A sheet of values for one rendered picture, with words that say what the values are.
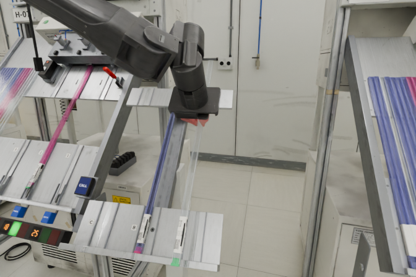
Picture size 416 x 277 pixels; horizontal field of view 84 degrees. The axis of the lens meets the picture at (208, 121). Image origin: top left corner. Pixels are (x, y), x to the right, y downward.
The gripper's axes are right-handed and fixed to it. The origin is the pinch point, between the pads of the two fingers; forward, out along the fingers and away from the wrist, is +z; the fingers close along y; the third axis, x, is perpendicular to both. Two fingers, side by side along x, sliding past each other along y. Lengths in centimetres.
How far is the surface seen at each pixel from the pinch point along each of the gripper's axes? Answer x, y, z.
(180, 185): 9.6, 7.2, 20.2
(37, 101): -34, 100, 42
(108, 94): -19.8, 39.5, 15.6
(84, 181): 13.1, 32.8, 13.5
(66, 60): -34, 62, 12
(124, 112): -13.3, 31.5, 17.6
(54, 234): 27, 40, 21
